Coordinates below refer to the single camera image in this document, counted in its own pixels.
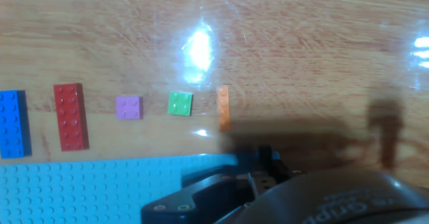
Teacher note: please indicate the narrow orange Lego plate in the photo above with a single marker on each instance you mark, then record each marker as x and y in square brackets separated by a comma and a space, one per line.
[224, 108]

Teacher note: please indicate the long red Lego brick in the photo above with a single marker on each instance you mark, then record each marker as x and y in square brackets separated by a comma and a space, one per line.
[71, 116]

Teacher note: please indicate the gray Lego baseplate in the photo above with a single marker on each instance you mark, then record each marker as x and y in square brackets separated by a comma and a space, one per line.
[83, 190]

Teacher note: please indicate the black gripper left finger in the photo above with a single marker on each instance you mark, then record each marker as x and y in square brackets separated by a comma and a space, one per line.
[207, 200]

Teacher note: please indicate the small lime Lego plate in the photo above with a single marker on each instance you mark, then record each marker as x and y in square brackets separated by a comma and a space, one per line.
[180, 103]

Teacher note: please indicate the glossy wooden board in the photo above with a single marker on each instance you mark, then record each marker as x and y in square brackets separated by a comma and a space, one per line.
[301, 49]

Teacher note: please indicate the long blue Lego brick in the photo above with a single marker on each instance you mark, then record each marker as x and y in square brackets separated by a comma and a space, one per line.
[11, 123]

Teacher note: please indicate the small purple Lego plate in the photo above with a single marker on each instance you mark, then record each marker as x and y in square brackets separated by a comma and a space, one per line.
[129, 107]

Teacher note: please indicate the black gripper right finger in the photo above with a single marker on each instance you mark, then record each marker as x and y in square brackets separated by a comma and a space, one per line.
[285, 170]

